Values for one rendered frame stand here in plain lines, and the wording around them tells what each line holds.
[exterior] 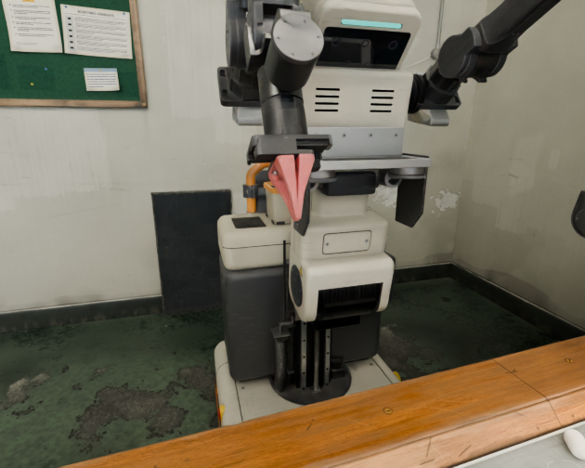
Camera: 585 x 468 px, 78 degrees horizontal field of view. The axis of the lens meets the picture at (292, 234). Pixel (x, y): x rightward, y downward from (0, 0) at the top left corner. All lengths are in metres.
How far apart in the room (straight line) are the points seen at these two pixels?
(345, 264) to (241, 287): 0.39
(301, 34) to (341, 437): 0.45
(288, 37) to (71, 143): 1.88
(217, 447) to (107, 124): 1.91
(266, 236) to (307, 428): 0.68
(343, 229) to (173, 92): 1.52
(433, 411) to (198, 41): 2.01
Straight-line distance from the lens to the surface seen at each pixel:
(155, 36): 2.20
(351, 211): 0.87
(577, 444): 0.57
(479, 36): 0.81
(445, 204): 2.81
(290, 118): 0.47
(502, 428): 0.55
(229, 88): 0.76
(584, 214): 0.67
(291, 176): 0.44
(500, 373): 0.62
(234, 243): 1.05
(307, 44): 0.44
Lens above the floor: 1.10
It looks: 17 degrees down
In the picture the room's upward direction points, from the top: straight up
